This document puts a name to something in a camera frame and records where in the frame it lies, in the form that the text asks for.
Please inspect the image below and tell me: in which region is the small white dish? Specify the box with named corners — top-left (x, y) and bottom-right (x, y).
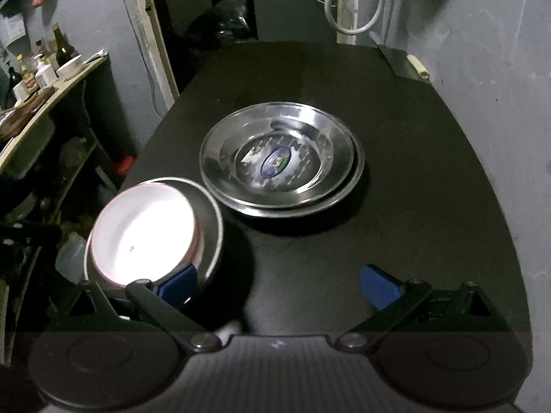
top-left (55, 54), bottom-right (83, 80)

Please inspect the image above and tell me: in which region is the white plastic bottle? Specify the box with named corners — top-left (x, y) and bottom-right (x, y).
top-left (35, 57), bottom-right (58, 87)

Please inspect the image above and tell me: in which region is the dark glass bottle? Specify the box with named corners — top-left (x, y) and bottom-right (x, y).
top-left (52, 23), bottom-right (75, 68)

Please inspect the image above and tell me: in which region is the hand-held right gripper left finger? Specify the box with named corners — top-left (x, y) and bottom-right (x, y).
top-left (56, 264), bottom-right (222, 353)

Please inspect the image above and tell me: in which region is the translucent plastic jug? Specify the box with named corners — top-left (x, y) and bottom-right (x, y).
top-left (55, 231), bottom-right (90, 285)

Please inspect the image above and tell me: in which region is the thin black wall cable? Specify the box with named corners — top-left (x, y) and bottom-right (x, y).
top-left (117, 0), bottom-right (159, 110)

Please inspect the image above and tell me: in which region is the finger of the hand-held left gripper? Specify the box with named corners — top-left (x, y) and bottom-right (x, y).
top-left (0, 221), bottom-right (62, 248)

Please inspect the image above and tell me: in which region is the small red container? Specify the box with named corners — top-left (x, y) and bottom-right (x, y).
top-left (113, 155), bottom-right (137, 177)

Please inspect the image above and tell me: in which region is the metal blade with pale handle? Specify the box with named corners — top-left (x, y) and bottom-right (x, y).
top-left (378, 44), bottom-right (432, 81)

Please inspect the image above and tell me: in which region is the black plastic bag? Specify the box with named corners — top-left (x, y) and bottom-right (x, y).
top-left (188, 0), bottom-right (256, 47)

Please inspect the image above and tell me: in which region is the steel plate with oval label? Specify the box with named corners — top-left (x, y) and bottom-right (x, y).
top-left (199, 102), bottom-right (359, 208)

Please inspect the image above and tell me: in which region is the white bowl with pink rim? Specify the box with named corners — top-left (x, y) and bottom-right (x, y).
top-left (88, 183), bottom-right (202, 287)

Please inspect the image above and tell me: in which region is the pale door frame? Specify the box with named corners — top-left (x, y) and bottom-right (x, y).
top-left (126, 0), bottom-right (180, 100)

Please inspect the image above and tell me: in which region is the steel bowl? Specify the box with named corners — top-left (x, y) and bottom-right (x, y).
top-left (83, 176), bottom-right (225, 295)

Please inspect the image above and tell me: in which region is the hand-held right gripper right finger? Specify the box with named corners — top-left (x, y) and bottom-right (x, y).
top-left (336, 264), bottom-right (513, 353)

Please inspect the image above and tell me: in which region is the pale wooden post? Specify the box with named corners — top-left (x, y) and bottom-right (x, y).
top-left (336, 0), bottom-right (361, 46)

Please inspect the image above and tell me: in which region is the white cable loop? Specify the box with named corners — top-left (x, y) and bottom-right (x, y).
top-left (324, 0), bottom-right (385, 36)

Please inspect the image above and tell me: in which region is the wooden shelf unit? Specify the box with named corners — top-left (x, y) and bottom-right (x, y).
top-left (0, 54), bottom-right (130, 224)

